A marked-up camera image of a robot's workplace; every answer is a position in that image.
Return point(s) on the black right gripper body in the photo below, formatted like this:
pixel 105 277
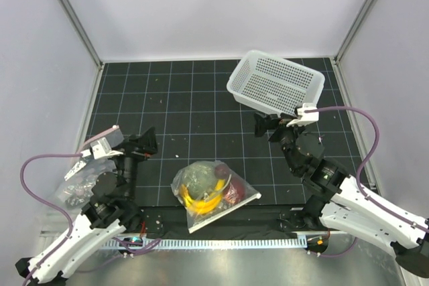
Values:
pixel 275 124

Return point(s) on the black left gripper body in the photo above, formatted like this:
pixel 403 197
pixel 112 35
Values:
pixel 139 153

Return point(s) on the red apple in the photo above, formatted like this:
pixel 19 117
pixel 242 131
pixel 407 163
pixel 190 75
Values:
pixel 222 172
pixel 234 192

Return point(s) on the green netted melon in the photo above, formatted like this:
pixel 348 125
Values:
pixel 199 178

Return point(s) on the clear polka dot zip bag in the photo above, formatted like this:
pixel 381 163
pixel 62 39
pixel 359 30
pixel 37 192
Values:
pixel 196 222

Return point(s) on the yellow banana bunch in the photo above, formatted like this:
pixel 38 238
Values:
pixel 204 205

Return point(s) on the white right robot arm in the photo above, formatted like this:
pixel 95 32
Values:
pixel 339 202

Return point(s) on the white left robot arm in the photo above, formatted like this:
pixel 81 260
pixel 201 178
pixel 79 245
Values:
pixel 110 211

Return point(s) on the pile of spare zip bags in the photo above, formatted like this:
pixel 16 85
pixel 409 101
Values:
pixel 75 188

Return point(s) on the white perforated plastic basket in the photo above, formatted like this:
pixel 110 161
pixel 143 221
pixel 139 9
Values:
pixel 273 85

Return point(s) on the black grid cutting mat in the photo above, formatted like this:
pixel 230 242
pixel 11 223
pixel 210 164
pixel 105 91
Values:
pixel 195 118

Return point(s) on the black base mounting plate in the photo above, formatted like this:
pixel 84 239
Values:
pixel 250 222

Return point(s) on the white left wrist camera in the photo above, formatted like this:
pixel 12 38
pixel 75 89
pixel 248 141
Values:
pixel 99 149

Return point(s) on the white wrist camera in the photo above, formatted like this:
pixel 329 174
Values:
pixel 305 115
pixel 99 149

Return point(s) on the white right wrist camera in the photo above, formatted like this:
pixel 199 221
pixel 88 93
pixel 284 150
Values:
pixel 305 115

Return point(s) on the white slotted cable duct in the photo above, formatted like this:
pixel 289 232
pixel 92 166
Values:
pixel 171 244

